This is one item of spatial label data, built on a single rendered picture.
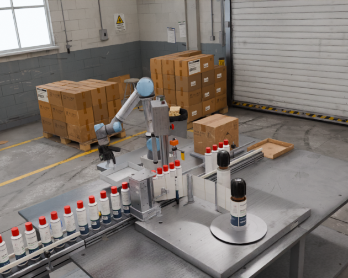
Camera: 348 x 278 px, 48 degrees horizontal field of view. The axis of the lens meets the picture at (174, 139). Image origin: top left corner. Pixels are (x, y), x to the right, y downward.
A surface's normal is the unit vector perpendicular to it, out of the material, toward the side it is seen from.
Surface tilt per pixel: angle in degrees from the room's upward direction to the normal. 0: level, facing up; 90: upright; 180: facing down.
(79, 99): 90
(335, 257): 1
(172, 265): 0
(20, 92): 90
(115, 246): 0
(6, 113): 90
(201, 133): 90
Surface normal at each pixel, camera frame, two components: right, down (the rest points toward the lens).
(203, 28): -0.69, 0.29
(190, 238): -0.06, -0.94
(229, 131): 0.68, 0.21
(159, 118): 0.13, 0.33
